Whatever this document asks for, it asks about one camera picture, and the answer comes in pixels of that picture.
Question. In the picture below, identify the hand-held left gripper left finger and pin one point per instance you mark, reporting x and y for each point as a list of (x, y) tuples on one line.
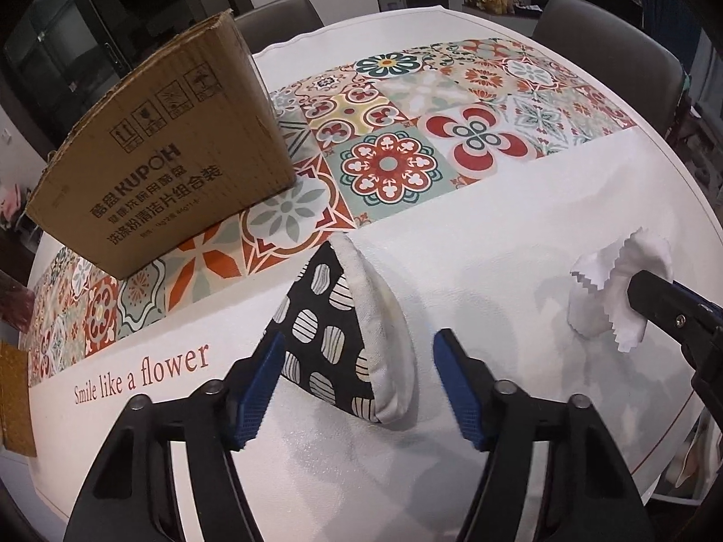
[(257, 398)]

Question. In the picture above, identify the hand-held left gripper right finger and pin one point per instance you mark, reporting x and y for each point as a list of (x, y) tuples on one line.
[(460, 398)]

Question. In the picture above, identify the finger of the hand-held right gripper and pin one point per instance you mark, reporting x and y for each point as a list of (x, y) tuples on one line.
[(666, 307), (703, 296)]

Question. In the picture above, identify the white zigzag-edged cloth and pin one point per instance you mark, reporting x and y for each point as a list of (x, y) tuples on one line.
[(599, 305)]

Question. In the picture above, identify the black dotted triangular pouch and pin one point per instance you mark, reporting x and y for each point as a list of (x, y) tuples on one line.
[(327, 339)]

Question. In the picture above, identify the brown cardboard box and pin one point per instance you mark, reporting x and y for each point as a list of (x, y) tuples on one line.
[(169, 152)]

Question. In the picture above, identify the white tile-print tablecloth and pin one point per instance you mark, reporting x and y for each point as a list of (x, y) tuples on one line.
[(508, 209)]

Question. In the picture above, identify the woven yellow tissue box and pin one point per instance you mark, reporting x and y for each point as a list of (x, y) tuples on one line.
[(14, 401)]

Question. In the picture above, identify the grey dining chair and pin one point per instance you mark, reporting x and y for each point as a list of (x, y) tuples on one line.
[(279, 22), (610, 51)]

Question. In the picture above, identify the glass vase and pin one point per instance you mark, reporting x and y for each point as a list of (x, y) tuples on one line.
[(11, 302)]

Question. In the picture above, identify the dark glass sliding door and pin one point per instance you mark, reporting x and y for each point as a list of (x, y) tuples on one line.
[(62, 39)]

